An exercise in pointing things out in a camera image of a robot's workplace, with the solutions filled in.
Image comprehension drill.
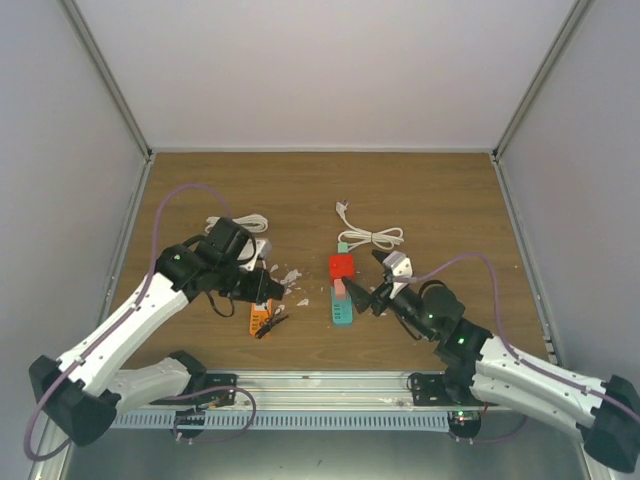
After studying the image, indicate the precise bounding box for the black adapter cable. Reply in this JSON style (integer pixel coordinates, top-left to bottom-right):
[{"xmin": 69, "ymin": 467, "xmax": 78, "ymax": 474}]
[{"xmin": 253, "ymin": 307, "xmax": 291, "ymax": 341}]

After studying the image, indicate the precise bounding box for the pink plug adapter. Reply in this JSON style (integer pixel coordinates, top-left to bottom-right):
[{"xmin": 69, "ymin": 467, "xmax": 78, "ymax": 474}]
[{"xmin": 333, "ymin": 278, "xmax": 347, "ymax": 301}]

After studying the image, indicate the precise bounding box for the white cord of teal strip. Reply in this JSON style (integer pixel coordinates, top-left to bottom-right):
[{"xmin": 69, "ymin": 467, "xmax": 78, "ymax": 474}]
[{"xmin": 334, "ymin": 198, "xmax": 405, "ymax": 251}]

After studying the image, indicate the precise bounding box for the orange power strip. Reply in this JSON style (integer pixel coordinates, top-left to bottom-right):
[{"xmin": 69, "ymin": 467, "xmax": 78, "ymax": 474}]
[{"xmin": 249, "ymin": 300, "xmax": 273, "ymax": 339}]

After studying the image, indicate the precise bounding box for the red cube socket adapter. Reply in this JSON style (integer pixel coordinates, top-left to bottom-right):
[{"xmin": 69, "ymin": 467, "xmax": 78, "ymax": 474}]
[{"xmin": 328, "ymin": 253, "xmax": 356, "ymax": 285}]

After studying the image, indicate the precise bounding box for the aluminium front rail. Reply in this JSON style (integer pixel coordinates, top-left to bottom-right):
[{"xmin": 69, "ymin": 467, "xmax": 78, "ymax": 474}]
[{"xmin": 118, "ymin": 370, "xmax": 483, "ymax": 414}]

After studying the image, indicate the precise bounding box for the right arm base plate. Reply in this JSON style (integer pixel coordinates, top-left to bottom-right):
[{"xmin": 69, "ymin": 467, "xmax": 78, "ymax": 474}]
[{"xmin": 406, "ymin": 372, "xmax": 483, "ymax": 407}]

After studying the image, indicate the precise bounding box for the teal power strip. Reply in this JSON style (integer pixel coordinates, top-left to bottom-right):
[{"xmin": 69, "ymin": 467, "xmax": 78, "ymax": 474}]
[{"xmin": 330, "ymin": 286, "xmax": 353, "ymax": 327}]

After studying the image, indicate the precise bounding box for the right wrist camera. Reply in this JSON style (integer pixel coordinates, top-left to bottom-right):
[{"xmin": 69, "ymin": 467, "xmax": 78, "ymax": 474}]
[{"xmin": 382, "ymin": 251, "xmax": 413, "ymax": 300}]

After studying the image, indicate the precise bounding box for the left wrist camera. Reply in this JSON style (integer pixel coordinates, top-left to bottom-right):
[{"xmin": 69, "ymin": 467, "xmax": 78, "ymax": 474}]
[{"xmin": 238, "ymin": 238, "xmax": 272, "ymax": 272}]

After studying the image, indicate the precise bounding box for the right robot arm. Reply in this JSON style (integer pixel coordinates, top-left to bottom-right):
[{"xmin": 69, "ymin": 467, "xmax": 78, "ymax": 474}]
[{"xmin": 341, "ymin": 250, "xmax": 639, "ymax": 473}]

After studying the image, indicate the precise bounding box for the left aluminium frame post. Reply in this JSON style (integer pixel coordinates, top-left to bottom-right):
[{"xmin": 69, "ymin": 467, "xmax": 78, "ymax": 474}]
[{"xmin": 58, "ymin": 0, "xmax": 153, "ymax": 162}]

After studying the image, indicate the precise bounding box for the right aluminium frame post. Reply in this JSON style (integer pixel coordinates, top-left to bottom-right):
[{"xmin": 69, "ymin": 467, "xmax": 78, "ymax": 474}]
[{"xmin": 491, "ymin": 0, "xmax": 593, "ymax": 162}]

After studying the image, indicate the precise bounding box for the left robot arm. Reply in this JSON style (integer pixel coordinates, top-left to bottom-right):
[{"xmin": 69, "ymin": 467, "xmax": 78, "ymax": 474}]
[{"xmin": 29, "ymin": 217, "xmax": 284, "ymax": 446}]

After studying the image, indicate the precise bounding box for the white cord of orange strip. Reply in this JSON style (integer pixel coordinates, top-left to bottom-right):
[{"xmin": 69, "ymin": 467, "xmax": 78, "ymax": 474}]
[{"xmin": 204, "ymin": 213, "xmax": 271, "ymax": 236}]

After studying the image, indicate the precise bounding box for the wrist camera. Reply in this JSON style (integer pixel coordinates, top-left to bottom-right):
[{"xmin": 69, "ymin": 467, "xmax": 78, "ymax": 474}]
[
  {"xmin": 382, "ymin": 251, "xmax": 413, "ymax": 300},
  {"xmin": 238, "ymin": 238, "xmax": 272, "ymax": 272}
]

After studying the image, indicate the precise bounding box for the grey slotted cable duct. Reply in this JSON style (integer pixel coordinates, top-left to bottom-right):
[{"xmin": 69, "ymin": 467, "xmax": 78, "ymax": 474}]
[{"xmin": 112, "ymin": 410, "xmax": 449, "ymax": 432}]

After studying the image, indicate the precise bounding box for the aluminium frame post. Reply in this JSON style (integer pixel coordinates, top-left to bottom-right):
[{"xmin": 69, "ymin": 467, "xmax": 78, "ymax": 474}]
[
  {"xmin": 491, "ymin": 0, "xmax": 593, "ymax": 162},
  {"xmin": 58, "ymin": 0, "xmax": 153, "ymax": 162}
]

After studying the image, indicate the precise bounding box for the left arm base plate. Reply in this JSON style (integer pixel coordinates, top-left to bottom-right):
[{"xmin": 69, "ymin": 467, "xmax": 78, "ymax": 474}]
[{"xmin": 149, "ymin": 373, "xmax": 239, "ymax": 406}]

